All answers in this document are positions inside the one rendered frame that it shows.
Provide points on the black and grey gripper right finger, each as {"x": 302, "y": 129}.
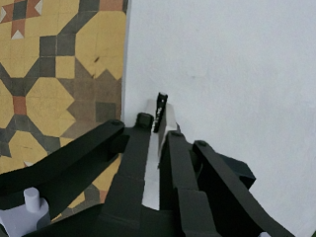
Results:
{"x": 198, "y": 194}

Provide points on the black rack of three bins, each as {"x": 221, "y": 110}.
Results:
{"x": 240, "y": 168}

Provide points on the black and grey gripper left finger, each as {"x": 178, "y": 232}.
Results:
{"x": 31, "y": 197}

